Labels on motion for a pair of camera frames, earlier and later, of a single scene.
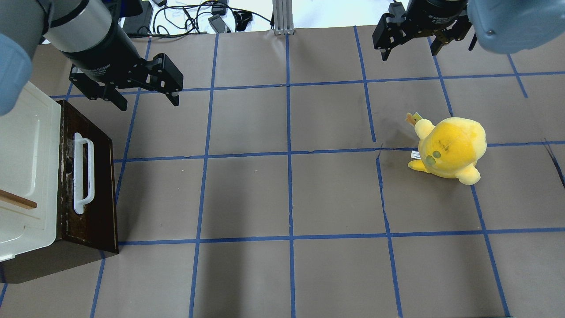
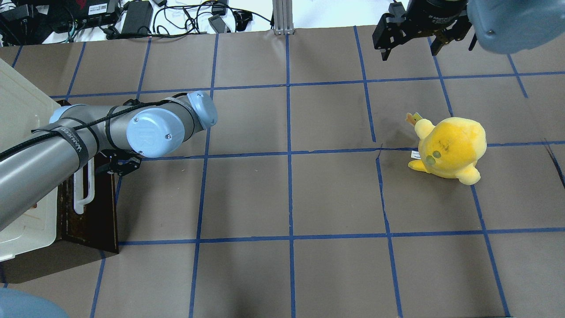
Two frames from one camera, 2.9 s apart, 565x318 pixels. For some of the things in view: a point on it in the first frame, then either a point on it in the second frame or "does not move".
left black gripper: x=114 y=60 to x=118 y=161
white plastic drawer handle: x=79 y=202 does not move
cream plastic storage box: x=30 y=167 does not move
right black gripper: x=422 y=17 does not move
